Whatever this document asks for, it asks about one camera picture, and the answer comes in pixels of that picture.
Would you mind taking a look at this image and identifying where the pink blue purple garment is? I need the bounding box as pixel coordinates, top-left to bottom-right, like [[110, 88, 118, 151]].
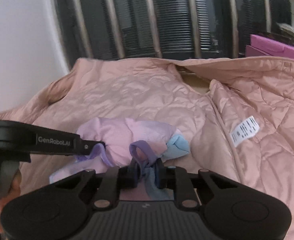
[[49, 118, 190, 201]]

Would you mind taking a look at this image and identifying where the person left hand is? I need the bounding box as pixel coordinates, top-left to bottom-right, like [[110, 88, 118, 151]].
[[0, 167, 22, 234]]

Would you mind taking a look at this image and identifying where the pink quilted jacket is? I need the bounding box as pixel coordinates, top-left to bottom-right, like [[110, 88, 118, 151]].
[[0, 57, 294, 239]]

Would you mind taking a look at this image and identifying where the steel window railing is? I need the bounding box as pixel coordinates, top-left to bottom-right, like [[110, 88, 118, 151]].
[[52, 0, 291, 66]]

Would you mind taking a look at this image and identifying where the magenta flat box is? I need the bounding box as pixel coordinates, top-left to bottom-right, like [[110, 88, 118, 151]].
[[245, 35, 294, 59]]

